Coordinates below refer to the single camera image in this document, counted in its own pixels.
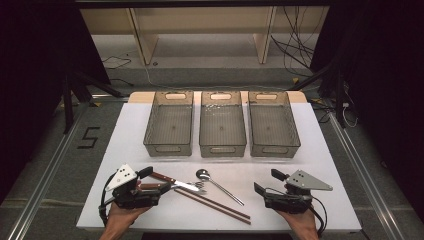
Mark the beige wooden desk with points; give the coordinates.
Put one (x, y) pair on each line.
(200, 20)

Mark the black metal stand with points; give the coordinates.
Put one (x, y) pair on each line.
(68, 106)
(338, 96)

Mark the brown chopstick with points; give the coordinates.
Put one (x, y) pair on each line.
(213, 208)
(220, 205)

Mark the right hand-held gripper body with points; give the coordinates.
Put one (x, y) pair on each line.
(303, 181)

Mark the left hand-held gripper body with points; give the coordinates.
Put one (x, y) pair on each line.
(121, 176)

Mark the black curtain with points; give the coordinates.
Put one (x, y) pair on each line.
(30, 66)
(386, 66)

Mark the person's left hand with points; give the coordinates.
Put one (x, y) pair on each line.
(120, 218)

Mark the person's right hand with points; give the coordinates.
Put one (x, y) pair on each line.
(303, 221)

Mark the aluminium floor rail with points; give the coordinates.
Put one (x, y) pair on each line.
(46, 181)
(366, 173)

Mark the steel spoon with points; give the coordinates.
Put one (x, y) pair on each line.
(202, 174)

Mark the white wall plug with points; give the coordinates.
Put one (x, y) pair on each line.
(345, 105)

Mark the smoky clear plastic bin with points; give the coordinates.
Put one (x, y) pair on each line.
(273, 126)
(221, 126)
(170, 125)

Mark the white table mat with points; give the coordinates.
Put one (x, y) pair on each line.
(126, 150)

